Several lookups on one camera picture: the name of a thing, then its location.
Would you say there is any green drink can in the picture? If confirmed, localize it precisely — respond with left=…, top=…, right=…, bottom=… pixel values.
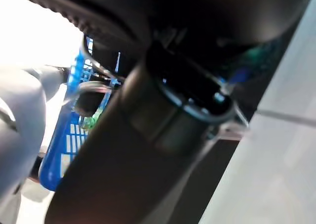
left=82, top=110, right=103, bottom=131

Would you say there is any silver left robot leg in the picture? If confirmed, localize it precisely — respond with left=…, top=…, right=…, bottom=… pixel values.
left=0, top=65, right=69, bottom=224

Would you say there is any dark cola bottle red cap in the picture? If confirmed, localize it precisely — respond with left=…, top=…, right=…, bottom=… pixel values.
left=74, top=92, right=101, bottom=115

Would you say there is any blue plastic shopping basket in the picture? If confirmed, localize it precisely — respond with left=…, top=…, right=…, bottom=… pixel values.
left=39, top=35, right=129, bottom=192

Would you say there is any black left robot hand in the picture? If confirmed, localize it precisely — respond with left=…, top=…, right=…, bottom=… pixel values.
left=9, top=0, right=316, bottom=224

